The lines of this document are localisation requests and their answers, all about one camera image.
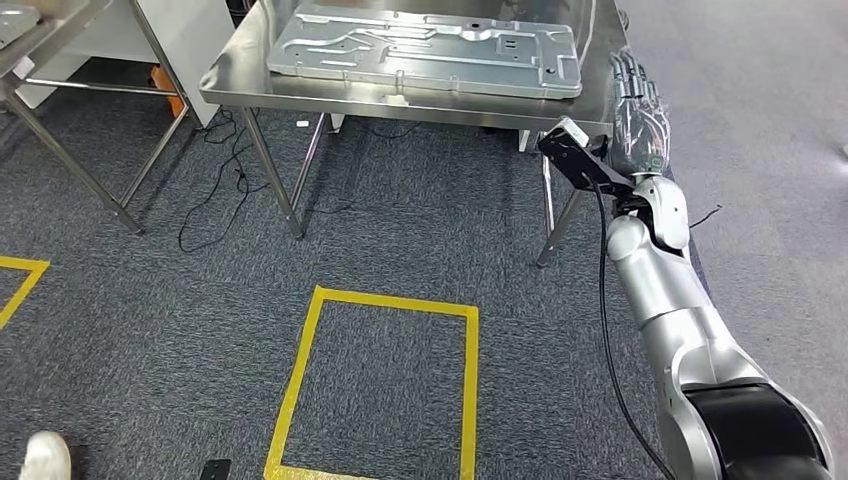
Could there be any white cabinet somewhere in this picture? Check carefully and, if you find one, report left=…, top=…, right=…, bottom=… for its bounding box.
left=13, top=0, right=236, bottom=128

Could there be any black floor cable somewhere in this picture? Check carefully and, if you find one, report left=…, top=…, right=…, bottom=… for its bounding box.
left=177, top=109, right=270, bottom=254

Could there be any person's white shoe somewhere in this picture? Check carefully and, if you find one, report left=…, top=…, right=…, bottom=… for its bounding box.
left=18, top=431, right=73, bottom=480

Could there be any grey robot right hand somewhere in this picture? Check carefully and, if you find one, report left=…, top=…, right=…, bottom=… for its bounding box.
left=608, top=48, right=672, bottom=178

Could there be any stainless steel workbench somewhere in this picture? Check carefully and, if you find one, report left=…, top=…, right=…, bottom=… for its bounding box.
left=198, top=0, right=631, bottom=270

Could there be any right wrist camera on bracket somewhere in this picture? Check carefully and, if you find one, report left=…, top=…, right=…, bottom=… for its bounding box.
left=537, top=117, right=654, bottom=213

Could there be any orange object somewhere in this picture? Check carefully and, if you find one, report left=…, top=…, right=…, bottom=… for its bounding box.
left=148, top=64, right=185, bottom=119

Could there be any stamped sheet metal panel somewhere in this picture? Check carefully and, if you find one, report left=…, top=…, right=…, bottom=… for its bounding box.
left=266, top=3, right=584, bottom=101
left=0, top=3, right=41, bottom=51

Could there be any yellow floor tape square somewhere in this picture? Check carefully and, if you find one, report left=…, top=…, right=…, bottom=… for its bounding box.
left=0, top=256, right=51, bottom=330
left=263, top=286, right=480, bottom=480

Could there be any stainless steel table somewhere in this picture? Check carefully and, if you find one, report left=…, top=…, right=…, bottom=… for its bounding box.
left=0, top=0, right=193, bottom=236

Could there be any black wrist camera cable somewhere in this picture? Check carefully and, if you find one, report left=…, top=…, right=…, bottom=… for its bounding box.
left=582, top=175, right=678, bottom=480

